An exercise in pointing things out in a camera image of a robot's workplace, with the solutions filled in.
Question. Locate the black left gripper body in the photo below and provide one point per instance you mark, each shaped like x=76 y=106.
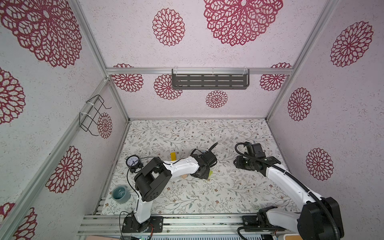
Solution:
x=204 y=175

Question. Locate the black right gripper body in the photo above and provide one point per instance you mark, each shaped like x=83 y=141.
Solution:
x=244 y=163

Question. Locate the yellow wedge wood block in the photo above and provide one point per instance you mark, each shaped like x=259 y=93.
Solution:
x=173 y=156

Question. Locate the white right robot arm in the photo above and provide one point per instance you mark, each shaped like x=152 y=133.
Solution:
x=318 y=218

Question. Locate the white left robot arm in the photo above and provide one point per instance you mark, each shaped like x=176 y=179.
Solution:
x=154 y=177

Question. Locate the small black alarm clock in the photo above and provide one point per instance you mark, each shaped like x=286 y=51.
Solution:
x=134 y=163

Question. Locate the orange topped white box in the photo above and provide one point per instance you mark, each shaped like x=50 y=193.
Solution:
x=292 y=237

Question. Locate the teal ceramic cup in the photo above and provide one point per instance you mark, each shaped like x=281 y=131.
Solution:
x=121 y=194

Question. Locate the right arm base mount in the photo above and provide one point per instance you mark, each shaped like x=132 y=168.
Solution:
x=258 y=221

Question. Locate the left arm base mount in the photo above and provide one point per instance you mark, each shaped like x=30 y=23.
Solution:
x=152 y=225

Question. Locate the dark grey wall shelf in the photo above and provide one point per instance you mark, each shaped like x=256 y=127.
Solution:
x=210 y=81

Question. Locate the black wire wall rack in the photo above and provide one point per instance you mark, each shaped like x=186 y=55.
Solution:
x=96 y=120

